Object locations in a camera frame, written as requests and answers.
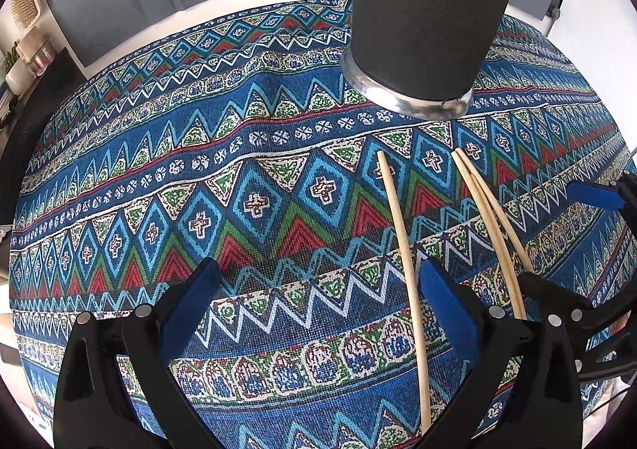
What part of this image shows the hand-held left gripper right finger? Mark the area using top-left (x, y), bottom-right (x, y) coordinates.
top-left (417, 257), bottom-right (584, 449)

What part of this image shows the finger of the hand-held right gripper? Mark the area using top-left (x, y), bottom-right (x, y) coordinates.
top-left (520, 272), bottom-right (597, 331)
top-left (567, 175), bottom-right (637, 214)

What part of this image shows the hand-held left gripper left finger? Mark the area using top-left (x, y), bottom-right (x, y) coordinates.
top-left (52, 257), bottom-right (223, 449)

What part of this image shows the black cylindrical utensil holder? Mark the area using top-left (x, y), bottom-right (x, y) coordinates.
top-left (340, 0), bottom-right (529, 122)

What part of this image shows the blue patterned tablecloth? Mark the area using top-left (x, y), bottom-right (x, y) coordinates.
top-left (7, 0), bottom-right (634, 449)

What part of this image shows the dark side counter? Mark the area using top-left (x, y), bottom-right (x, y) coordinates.
top-left (0, 49), bottom-right (89, 167)

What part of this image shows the pink glass jar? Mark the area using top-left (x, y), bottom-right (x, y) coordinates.
top-left (22, 33), bottom-right (61, 76)

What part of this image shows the small potted plant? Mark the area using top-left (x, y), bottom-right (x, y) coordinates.
top-left (2, 47), bottom-right (31, 94)

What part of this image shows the wooden paddle hairbrush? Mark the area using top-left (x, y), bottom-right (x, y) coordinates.
top-left (8, 0), bottom-right (49, 32)

